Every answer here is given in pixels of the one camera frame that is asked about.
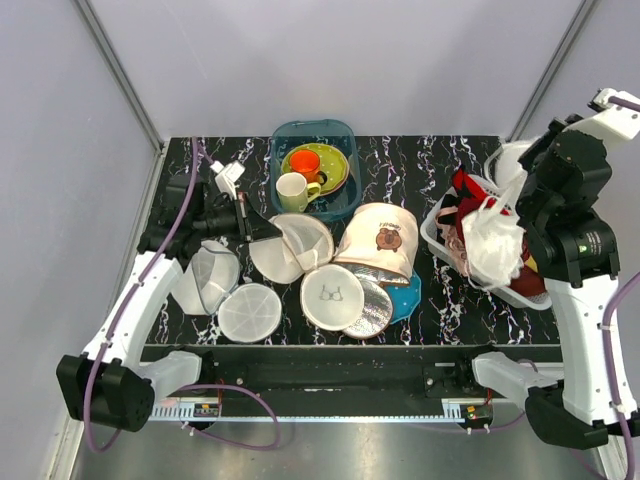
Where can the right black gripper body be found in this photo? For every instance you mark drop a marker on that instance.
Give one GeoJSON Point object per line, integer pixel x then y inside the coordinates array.
{"type": "Point", "coordinates": [527, 202]}

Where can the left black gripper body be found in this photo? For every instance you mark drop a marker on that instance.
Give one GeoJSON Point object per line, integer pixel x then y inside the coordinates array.
{"type": "Point", "coordinates": [222, 221]}

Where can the white bra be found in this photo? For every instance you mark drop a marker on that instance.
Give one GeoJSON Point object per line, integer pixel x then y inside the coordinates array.
{"type": "Point", "coordinates": [505, 171]}

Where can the beige mesh bra laundry bag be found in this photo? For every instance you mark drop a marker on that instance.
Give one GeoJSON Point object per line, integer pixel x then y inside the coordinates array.
{"type": "Point", "coordinates": [331, 297]}

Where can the red bra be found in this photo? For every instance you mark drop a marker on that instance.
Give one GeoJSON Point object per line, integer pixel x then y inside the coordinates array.
{"type": "Point", "coordinates": [530, 280]}

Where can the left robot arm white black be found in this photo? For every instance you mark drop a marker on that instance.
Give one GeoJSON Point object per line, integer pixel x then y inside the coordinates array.
{"type": "Point", "coordinates": [107, 384]}

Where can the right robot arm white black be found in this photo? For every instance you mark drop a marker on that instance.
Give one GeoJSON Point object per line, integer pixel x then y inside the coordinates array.
{"type": "Point", "coordinates": [593, 400]}

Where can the white open mesh laundry bag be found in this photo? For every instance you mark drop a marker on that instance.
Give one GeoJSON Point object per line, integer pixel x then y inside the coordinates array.
{"type": "Point", "coordinates": [210, 285]}

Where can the pink bra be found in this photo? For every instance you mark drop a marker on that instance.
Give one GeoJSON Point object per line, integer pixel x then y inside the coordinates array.
{"type": "Point", "coordinates": [445, 221]}

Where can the cream capybara insulated lunch bag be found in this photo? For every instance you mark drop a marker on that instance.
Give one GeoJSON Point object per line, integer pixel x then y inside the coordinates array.
{"type": "Point", "coordinates": [379, 246]}

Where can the white plastic laundry basket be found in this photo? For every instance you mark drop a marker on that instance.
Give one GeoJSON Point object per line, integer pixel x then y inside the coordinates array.
{"type": "Point", "coordinates": [429, 232]}

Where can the orange cup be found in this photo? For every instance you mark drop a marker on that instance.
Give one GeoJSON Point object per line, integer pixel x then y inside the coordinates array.
{"type": "Point", "coordinates": [306, 163]}

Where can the teal transparent plastic bin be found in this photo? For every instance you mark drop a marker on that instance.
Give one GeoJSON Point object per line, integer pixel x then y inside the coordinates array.
{"type": "Point", "coordinates": [342, 202]}

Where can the green dotted plate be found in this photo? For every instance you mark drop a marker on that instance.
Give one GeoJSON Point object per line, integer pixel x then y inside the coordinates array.
{"type": "Point", "coordinates": [334, 166]}

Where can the red garment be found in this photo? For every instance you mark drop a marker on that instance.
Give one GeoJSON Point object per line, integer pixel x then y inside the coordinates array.
{"type": "Point", "coordinates": [466, 186]}

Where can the blue dotted plate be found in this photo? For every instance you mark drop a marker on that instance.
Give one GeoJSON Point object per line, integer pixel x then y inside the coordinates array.
{"type": "Point", "coordinates": [405, 298]}

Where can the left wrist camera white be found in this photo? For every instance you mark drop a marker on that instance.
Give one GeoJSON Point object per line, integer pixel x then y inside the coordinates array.
{"type": "Point", "coordinates": [227, 177]}

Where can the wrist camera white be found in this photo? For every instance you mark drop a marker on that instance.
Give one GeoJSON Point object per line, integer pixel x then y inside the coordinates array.
{"type": "Point", "coordinates": [227, 177]}
{"type": "Point", "coordinates": [616, 120]}

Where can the cream yellow-handled mug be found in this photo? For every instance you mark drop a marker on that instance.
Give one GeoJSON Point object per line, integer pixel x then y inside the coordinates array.
{"type": "Point", "coordinates": [295, 193]}

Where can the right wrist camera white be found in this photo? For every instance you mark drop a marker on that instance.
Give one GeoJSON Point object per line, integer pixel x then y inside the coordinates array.
{"type": "Point", "coordinates": [616, 120]}

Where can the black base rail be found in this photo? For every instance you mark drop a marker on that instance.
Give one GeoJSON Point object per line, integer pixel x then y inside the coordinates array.
{"type": "Point", "coordinates": [341, 382]}

